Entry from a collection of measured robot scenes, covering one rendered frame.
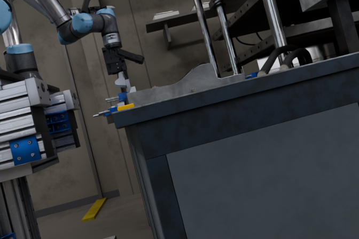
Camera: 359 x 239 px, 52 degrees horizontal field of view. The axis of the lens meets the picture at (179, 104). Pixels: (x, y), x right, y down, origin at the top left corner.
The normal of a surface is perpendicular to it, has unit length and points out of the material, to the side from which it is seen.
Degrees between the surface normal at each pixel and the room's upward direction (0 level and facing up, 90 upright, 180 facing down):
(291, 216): 90
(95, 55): 90
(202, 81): 90
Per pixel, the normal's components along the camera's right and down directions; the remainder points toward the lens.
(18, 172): 0.06, -0.04
